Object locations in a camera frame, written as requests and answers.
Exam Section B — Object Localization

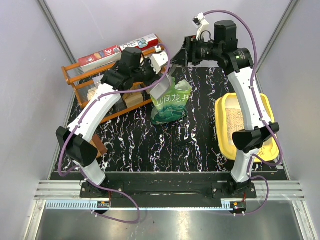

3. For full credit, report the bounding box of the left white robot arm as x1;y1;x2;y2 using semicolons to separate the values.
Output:
56;47;170;198

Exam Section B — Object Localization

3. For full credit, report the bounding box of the beige sponge pack left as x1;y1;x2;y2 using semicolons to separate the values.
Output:
122;92;144;108

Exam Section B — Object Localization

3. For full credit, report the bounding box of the red white foil box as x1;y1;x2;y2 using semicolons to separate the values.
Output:
119;33;160;52

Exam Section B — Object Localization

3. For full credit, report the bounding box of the brown scouring pad pack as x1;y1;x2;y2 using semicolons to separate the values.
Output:
90;134;108;159

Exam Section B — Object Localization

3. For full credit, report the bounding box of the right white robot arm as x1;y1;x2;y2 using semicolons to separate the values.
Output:
171;16;280;198

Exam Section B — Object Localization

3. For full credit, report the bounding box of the yellow litter box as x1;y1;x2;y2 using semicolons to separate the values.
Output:
215;93;279;162

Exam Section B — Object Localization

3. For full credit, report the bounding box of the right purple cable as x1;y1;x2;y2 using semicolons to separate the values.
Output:
199;9;285;216

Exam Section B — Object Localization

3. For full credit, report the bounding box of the orange wooden shelf rack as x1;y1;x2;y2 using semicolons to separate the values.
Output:
61;36;162;124

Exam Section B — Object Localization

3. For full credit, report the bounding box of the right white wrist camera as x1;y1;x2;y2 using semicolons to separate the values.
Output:
192;12;209;40

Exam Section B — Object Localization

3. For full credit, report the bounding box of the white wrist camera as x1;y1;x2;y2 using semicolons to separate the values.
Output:
150;45;168;74
192;12;209;40

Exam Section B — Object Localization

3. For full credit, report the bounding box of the green litter bag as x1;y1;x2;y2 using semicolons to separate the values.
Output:
151;78;192;125

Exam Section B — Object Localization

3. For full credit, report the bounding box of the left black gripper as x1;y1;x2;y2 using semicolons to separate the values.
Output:
131;57;163;89

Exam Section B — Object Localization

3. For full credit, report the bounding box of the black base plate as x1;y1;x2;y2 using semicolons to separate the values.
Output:
80;172;257;209

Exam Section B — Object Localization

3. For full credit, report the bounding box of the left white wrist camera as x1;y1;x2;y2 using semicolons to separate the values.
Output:
150;45;168;74

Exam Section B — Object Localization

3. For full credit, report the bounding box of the purple cable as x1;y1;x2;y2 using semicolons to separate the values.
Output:
57;43;173;223
199;9;285;216

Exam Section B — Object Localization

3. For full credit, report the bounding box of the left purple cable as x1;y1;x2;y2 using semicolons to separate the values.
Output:
57;43;173;223

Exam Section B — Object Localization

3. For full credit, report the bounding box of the grey metal scoop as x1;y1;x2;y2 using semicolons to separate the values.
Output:
149;75;175;100

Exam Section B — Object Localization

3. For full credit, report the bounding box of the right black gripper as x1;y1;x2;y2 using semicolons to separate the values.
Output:
170;35;222;68

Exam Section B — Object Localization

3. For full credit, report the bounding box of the red grey wrap box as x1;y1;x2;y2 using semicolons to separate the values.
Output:
78;45;122;73

